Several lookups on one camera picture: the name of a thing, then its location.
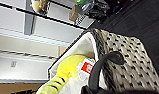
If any green round toy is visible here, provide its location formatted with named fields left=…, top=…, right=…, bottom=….
left=74, top=0, right=93, bottom=6

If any yellow plush shark toy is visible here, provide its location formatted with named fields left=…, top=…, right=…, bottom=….
left=35, top=54, right=97, bottom=94

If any small brown cardboard box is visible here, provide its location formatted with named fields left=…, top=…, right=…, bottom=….
left=68, top=4, right=82, bottom=23

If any yellow plush toy on shelf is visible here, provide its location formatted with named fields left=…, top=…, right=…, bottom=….
left=29, top=0, right=50, bottom=15

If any black wire shelf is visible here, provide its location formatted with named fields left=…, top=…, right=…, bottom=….
left=0, top=0, right=98, bottom=32

